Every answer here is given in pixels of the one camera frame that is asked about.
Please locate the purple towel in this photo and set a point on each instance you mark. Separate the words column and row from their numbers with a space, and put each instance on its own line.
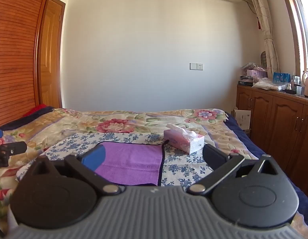
column 134, row 161

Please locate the white blue-flowered cloth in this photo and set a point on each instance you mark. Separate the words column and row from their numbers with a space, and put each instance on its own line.
column 57, row 147

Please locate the wooden door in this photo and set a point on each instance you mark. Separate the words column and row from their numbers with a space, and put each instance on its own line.
column 50, row 54

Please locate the pink tissue box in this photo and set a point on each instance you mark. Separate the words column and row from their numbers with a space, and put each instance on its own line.
column 185, row 139

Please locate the wooden slatted wardrobe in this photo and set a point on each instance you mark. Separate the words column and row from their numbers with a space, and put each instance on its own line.
column 16, row 52

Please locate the blue box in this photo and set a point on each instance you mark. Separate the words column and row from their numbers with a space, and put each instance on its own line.
column 281, row 77

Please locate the red cloth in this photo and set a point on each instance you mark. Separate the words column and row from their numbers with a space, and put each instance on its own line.
column 34, row 110

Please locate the dark blue cloth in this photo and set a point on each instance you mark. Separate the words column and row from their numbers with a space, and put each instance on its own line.
column 24, row 119

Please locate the wooden cabinet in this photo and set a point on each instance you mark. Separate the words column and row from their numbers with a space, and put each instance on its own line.
column 275, row 127

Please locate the red tassel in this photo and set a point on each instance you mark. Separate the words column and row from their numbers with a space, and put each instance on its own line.
column 258, row 22

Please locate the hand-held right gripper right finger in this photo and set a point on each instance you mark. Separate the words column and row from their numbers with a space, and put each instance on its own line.
column 213, row 154

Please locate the clear plastic bag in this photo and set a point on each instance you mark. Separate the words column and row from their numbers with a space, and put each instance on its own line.
column 267, row 83

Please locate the floral quilt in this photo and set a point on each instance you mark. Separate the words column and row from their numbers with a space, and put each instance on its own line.
column 114, row 123

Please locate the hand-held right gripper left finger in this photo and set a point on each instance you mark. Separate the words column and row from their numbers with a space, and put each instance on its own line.
column 93, row 158

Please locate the woven hand fan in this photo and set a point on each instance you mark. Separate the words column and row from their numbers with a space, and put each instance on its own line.
column 263, row 58

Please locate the wooden framed window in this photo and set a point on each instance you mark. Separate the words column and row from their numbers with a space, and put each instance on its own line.
column 302, row 25

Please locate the white wall switch socket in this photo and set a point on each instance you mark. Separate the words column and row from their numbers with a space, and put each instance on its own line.
column 196, row 66

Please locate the patterned beige curtain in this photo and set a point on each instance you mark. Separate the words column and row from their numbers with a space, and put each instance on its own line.
column 266, row 27

